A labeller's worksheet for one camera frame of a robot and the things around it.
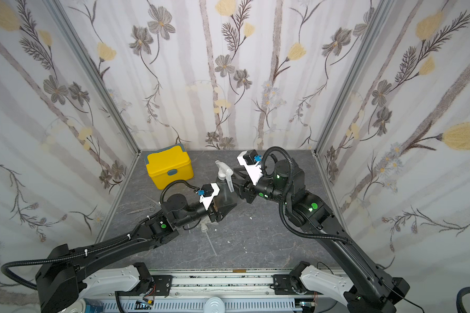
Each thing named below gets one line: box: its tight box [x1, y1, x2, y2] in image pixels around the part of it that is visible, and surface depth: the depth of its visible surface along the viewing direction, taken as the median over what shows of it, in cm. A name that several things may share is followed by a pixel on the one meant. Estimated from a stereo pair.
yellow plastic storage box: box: [144, 143, 194, 191], surface depth 98 cm
